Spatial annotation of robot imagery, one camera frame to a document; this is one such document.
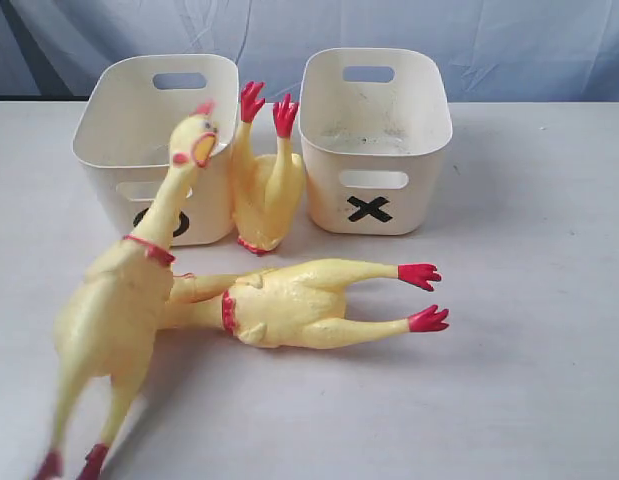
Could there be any cream bin marked X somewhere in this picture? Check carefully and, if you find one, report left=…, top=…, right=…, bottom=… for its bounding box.
left=298, top=48, right=453, bottom=236

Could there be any yellow rubber chicken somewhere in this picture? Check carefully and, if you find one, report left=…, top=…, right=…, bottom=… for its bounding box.
left=159, top=258, right=448, bottom=349
left=35, top=100, right=218, bottom=479

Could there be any cream bin marked O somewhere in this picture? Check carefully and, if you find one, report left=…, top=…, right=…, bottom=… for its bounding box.
left=73, top=54, right=239, bottom=246

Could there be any headless yellow chicken body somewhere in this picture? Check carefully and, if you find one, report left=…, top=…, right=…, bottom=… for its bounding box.
left=230, top=81, right=305, bottom=255

